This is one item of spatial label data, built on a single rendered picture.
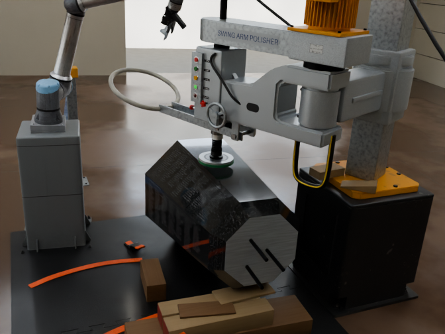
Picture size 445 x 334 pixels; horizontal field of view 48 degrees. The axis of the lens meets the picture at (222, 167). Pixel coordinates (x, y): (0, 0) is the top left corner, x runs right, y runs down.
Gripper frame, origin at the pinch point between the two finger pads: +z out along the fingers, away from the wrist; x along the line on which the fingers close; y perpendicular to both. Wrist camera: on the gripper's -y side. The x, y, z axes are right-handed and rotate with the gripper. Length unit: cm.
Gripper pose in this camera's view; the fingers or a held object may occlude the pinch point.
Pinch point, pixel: (168, 37)
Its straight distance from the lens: 347.3
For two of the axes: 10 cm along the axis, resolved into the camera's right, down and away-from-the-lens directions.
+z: -3.3, 7.5, 5.7
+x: -2.4, 5.2, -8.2
